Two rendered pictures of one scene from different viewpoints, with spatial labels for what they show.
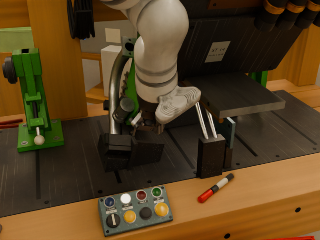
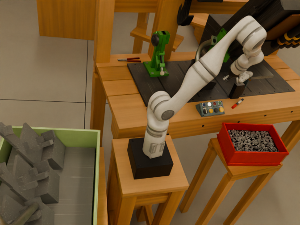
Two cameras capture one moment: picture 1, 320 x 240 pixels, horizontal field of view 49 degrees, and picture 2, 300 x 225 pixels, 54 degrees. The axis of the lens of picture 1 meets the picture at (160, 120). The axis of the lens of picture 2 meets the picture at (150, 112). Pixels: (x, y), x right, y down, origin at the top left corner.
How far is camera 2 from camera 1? 106 cm
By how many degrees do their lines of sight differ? 17
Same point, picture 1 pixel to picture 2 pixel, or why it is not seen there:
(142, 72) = (239, 67)
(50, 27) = (168, 18)
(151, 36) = (253, 62)
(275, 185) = (259, 105)
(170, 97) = (243, 74)
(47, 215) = not seen: hidden behind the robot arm
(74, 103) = (166, 52)
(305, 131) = (271, 82)
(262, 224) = (251, 118)
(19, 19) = (151, 9)
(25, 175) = (159, 88)
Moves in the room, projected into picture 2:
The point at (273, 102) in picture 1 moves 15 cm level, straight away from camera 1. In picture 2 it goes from (269, 75) to (269, 62)
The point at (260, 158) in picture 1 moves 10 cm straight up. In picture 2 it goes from (252, 93) to (259, 81)
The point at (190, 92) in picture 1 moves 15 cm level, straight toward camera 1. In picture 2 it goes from (250, 73) to (256, 92)
